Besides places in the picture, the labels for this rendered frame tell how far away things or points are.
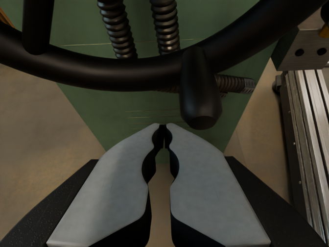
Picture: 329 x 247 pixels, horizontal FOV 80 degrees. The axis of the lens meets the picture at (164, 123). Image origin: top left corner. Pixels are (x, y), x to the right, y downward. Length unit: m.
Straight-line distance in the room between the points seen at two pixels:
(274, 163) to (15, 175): 1.09
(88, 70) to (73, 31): 0.22
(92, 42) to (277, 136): 0.85
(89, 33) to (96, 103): 0.19
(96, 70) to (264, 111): 0.96
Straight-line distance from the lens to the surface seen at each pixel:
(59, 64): 0.18
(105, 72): 0.17
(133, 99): 0.48
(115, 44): 0.22
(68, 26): 0.39
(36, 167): 1.04
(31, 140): 1.13
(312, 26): 0.39
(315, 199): 0.73
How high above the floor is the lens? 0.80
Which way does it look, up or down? 58 degrees down
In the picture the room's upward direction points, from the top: 6 degrees counter-clockwise
